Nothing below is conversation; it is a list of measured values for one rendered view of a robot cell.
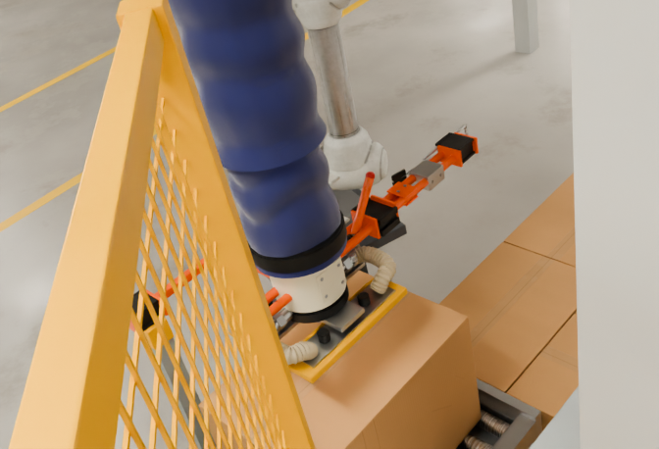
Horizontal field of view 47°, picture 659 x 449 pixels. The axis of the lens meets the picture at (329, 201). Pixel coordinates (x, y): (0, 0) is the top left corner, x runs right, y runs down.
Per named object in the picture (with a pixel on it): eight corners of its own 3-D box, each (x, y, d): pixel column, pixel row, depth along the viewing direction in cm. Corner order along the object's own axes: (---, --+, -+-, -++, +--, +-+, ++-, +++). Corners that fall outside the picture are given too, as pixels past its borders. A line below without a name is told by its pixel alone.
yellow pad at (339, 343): (312, 384, 163) (308, 369, 161) (281, 367, 170) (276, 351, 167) (408, 293, 182) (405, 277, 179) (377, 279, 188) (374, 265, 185)
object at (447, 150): (461, 168, 203) (459, 152, 200) (438, 161, 208) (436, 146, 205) (479, 152, 208) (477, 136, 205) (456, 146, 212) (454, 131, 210)
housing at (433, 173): (430, 192, 197) (429, 177, 195) (410, 185, 201) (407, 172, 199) (446, 178, 201) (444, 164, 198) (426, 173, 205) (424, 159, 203)
